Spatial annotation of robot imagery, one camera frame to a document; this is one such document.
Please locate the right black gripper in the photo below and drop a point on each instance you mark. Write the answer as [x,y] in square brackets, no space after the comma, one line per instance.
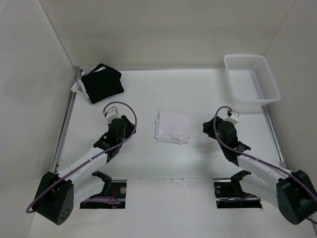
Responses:
[208,125]

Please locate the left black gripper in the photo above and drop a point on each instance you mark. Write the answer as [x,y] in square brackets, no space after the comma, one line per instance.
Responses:
[130,128]

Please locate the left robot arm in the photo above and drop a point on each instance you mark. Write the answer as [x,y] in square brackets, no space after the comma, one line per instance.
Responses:
[55,195]

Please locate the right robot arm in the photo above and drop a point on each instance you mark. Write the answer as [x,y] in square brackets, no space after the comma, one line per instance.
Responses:
[292,193]

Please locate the folded black tank top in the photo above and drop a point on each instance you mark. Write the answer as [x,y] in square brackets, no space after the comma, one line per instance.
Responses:
[102,82]

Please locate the white plastic basket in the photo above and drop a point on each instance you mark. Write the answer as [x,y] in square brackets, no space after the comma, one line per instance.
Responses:
[250,80]

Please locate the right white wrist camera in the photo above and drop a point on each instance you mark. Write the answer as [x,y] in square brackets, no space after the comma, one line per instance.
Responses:
[232,117]

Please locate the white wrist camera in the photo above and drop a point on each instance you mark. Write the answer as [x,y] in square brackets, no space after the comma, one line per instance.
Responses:
[111,114]
[232,117]

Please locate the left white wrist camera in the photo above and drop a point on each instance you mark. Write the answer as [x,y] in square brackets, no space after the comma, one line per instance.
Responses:
[111,114]

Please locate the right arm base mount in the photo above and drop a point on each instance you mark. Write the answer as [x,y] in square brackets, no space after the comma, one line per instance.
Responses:
[230,195]

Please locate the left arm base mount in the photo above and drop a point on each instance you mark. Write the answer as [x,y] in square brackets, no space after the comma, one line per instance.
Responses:
[100,191]

